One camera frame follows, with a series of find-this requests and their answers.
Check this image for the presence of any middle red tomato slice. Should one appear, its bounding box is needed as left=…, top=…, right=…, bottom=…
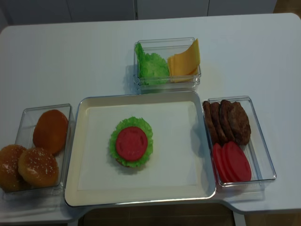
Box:
left=222, top=143, right=235, bottom=183

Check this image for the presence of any sesame bun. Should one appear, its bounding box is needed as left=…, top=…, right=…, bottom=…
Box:
left=18, top=147, right=59, bottom=188
left=0, top=145, right=30, bottom=193

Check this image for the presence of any yellow cheese slice stack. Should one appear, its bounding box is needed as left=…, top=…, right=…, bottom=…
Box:
left=167, top=39, right=200, bottom=83

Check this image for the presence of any green lettuce leaf on burger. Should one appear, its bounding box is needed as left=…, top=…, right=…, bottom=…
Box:
left=109, top=117, right=153, bottom=167

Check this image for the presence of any plain orange bun half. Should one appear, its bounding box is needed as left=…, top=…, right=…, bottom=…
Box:
left=33, top=109, right=68, bottom=155

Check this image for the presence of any front red tomato slice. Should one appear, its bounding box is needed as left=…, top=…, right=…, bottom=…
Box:
left=225, top=142, right=252, bottom=182

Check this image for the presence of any left red tomato slice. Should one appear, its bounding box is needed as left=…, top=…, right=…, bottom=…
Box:
left=213, top=143, right=229, bottom=183

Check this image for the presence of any clear lettuce cheese container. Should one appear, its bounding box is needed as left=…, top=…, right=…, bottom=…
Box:
left=134, top=37, right=201, bottom=92

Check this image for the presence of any clear bun container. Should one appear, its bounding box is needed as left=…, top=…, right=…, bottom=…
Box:
left=1, top=104, right=74, bottom=194

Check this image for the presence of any clear patty tomato container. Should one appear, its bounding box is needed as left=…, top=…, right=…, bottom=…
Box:
left=203, top=96, right=277, bottom=191

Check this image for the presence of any red tomato slice on burger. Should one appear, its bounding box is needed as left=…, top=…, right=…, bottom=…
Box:
left=115, top=126, right=148, bottom=161

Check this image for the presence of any right sesame bun top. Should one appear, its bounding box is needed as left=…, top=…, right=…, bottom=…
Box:
left=18, top=147, right=59, bottom=188

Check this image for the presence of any left sesame bun top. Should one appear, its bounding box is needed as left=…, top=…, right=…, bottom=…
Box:
left=0, top=145, right=30, bottom=193

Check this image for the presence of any green lettuce pile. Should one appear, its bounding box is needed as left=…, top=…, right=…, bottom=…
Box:
left=135, top=43, right=169, bottom=86

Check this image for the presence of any brown meat patty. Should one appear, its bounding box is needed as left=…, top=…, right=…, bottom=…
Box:
left=202, top=101, right=220, bottom=145
left=228, top=102, right=251, bottom=145
left=220, top=100, right=235, bottom=142
left=210, top=102, right=228, bottom=146

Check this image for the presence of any white metal tray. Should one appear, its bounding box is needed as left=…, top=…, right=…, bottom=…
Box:
left=64, top=91, right=216, bottom=207

